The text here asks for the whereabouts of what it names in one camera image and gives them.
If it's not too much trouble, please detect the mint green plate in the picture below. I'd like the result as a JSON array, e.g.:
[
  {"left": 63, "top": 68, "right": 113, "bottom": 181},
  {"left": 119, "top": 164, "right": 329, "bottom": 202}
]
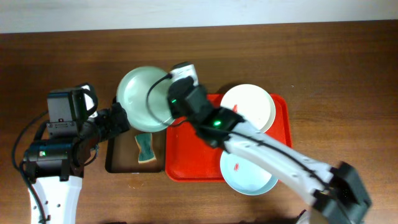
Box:
[{"left": 116, "top": 66, "right": 174, "bottom": 133}]

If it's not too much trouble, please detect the green yellow sponge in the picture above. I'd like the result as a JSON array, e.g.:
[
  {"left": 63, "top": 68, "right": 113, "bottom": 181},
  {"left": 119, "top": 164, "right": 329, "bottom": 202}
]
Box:
[{"left": 135, "top": 133, "right": 156, "bottom": 164}]

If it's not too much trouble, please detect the light blue plate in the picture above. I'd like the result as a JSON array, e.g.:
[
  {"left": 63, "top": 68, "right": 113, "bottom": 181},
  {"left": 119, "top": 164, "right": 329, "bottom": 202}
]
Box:
[{"left": 220, "top": 151, "right": 279, "bottom": 196}]

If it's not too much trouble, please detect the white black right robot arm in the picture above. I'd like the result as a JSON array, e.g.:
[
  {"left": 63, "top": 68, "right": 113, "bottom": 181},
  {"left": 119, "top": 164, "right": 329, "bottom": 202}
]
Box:
[{"left": 167, "top": 62, "right": 372, "bottom": 224}]

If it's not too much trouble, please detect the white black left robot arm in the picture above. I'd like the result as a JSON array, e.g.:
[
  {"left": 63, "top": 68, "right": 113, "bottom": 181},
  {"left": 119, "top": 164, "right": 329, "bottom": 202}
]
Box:
[{"left": 19, "top": 83, "right": 129, "bottom": 223}]

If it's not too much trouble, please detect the black plastic tray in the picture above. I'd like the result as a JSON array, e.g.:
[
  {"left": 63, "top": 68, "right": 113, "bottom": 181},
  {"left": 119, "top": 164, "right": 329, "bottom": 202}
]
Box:
[{"left": 104, "top": 120, "right": 166, "bottom": 174}]

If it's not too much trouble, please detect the red plastic tray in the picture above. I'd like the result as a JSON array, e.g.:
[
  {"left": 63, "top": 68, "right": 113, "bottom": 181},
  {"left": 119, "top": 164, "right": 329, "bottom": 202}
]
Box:
[{"left": 165, "top": 94, "right": 293, "bottom": 182}]

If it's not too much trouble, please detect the cream white plate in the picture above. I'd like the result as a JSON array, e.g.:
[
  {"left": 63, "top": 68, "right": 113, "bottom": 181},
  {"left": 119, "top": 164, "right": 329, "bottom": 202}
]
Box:
[{"left": 220, "top": 84, "right": 276, "bottom": 133}]

